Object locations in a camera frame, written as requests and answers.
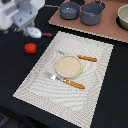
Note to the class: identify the white woven placemat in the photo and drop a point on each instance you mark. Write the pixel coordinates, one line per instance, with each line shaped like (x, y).
(74, 105)

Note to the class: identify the beige round plate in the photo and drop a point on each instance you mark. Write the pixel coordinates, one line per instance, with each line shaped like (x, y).
(68, 66)

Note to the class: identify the red toy tomato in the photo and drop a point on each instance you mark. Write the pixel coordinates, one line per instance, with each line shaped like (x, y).
(31, 48)

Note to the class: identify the pink brown board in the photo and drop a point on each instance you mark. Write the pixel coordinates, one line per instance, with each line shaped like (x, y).
(107, 27)

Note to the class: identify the fork with orange handle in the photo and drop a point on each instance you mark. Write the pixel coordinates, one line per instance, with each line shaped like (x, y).
(69, 82)

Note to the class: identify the brown toy sausage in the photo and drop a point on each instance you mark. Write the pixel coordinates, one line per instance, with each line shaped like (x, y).
(47, 34)

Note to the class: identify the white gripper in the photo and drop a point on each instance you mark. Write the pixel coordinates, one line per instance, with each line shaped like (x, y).
(28, 10)

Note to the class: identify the knife with orange handle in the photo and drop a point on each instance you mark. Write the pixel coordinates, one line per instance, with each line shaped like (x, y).
(79, 56)

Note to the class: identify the grey frying pan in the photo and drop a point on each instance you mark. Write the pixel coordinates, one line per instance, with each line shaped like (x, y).
(69, 10)

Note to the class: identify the beige bowl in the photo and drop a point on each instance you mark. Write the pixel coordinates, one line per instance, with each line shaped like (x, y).
(123, 16)

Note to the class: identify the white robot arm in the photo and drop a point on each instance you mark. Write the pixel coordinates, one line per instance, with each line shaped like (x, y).
(8, 8)

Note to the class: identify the grey cooking pot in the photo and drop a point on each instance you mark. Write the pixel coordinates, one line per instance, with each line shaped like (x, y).
(91, 13)

